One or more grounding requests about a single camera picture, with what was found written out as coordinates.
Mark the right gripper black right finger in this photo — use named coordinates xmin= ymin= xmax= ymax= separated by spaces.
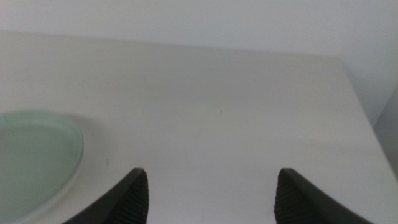
xmin=274 ymin=167 xmax=374 ymax=224

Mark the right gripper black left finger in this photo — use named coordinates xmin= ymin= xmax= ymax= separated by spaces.
xmin=62 ymin=167 xmax=149 ymax=224

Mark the pale green shallow bowl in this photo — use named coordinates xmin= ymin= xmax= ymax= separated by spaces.
xmin=0 ymin=110 xmax=84 ymax=224

